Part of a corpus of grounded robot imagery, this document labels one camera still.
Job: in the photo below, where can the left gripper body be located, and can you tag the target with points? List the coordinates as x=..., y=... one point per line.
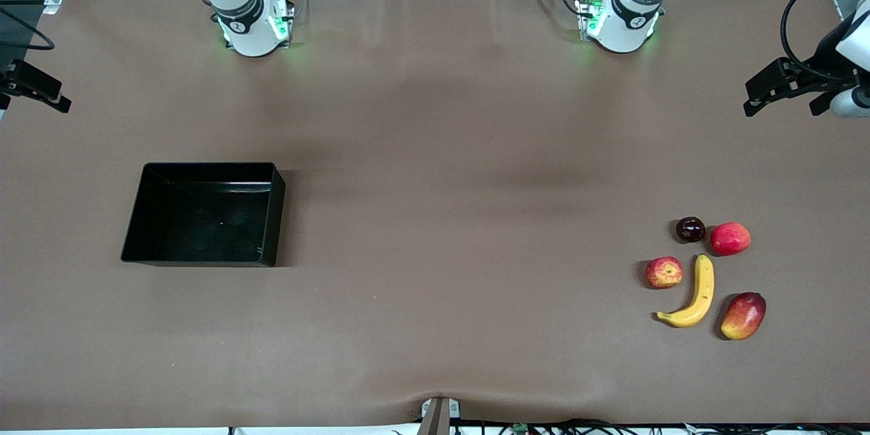
x=819, y=62

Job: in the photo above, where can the black plastic box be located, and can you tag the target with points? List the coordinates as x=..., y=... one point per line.
x=204, y=217

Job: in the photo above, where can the yellow banana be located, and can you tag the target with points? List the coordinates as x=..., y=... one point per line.
x=705, y=285

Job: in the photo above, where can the red yellow apple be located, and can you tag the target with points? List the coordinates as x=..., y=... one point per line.
x=664, y=272

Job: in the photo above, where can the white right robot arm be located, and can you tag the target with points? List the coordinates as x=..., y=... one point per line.
x=248, y=34

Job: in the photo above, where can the pink red peach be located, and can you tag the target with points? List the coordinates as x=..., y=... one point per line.
x=731, y=238

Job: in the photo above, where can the dark purple plum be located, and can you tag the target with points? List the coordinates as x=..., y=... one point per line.
x=690, y=229

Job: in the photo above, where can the red yellow mango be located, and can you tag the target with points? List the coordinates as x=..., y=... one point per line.
x=743, y=316

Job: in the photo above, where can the small green connector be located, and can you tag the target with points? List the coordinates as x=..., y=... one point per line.
x=520, y=429

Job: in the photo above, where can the metal camera post bracket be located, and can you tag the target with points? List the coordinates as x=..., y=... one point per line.
x=438, y=418

